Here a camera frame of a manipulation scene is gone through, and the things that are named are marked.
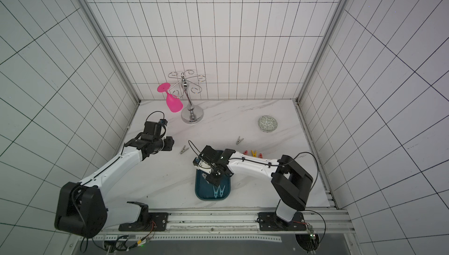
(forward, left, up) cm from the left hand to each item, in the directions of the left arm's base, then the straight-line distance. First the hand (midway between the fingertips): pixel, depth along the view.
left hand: (168, 144), depth 87 cm
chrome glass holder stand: (+27, -6, -8) cm, 28 cm away
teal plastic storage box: (-20, -20, -7) cm, 30 cm away
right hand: (-15, -21, -6) cm, 27 cm away
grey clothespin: (+2, -6, -9) cm, 11 cm away
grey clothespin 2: (+8, -37, -8) cm, 39 cm away
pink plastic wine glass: (+22, 0, +6) cm, 23 cm away
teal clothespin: (-20, -27, -8) cm, 35 cm away
